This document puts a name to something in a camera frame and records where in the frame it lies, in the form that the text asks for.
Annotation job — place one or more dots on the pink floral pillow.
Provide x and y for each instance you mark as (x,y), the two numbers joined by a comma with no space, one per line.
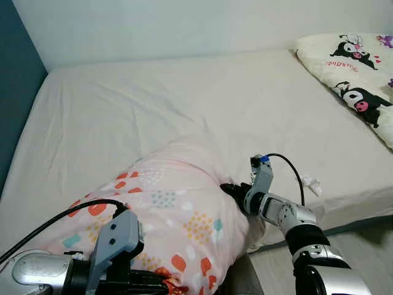
(178,209)

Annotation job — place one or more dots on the white tissue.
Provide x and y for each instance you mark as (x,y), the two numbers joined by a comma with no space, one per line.
(312,184)

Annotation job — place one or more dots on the cream cartoon print quilt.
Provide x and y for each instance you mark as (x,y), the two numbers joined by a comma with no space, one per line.
(319,52)

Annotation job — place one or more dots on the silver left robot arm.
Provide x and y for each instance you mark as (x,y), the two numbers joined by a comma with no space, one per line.
(37,270)

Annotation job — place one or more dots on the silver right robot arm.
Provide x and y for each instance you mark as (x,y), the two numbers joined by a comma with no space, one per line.
(288,215)

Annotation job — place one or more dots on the small red tie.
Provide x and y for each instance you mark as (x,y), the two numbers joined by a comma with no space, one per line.
(175,286)

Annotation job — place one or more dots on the cream sheeted mattress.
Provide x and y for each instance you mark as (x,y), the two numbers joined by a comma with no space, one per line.
(184,104)

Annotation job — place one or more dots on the teal upholstered headboard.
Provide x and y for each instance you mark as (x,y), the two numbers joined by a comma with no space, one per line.
(15,92)

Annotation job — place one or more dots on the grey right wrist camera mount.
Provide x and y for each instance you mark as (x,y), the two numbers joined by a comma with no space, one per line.
(263,178)

